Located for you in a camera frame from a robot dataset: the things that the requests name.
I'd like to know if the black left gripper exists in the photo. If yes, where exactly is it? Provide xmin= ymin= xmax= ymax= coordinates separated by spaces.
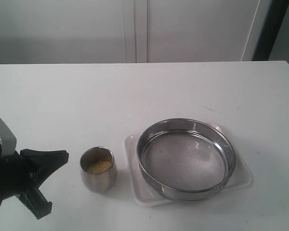
xmin=0 ymin=149 xmax=69 ymax=219

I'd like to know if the stainless steel cup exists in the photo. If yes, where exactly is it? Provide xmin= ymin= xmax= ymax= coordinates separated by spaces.
xmin=80 ymin=146 xmax=118 ymax=193

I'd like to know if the yellow grain powder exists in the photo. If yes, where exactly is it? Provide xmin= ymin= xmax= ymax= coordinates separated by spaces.
xmin=86 ymin=160 xmax=111 ymax=174

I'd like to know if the round stainless steel sieve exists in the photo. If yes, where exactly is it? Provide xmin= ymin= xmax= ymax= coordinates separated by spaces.
xmin=136 ymin=118 xmax=236 ymax=202

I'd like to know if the white plastic tray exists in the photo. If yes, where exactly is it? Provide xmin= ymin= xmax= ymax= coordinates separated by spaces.
xmin=123 ymin=134 xmax=253 ymax=206

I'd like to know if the white cabinet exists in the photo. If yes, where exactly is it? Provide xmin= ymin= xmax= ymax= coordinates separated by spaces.
xmin=0 ymin=0 xmax=271 ymax=64

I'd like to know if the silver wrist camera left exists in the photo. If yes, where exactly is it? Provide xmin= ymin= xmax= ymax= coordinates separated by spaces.
xmin=0 ymin=118 xmax=17 ymax=156

